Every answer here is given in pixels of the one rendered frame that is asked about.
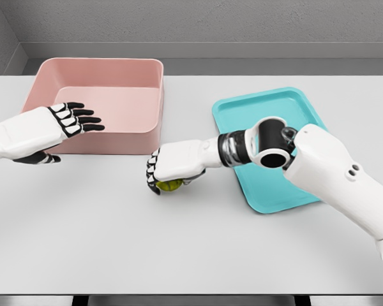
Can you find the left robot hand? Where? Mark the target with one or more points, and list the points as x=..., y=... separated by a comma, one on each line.
x=38, y=130

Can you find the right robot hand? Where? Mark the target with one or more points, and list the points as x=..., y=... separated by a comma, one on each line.
x=175, y=161

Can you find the yellow-green tennis ball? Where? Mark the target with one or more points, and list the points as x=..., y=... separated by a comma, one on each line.
x=169, y=185

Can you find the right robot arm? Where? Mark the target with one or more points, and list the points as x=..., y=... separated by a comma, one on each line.
x=322, y=165

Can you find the pink basket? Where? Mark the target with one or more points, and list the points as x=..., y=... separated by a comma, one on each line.
x=108, y=105

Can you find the blue tray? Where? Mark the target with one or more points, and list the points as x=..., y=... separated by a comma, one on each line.
x=261, y=105

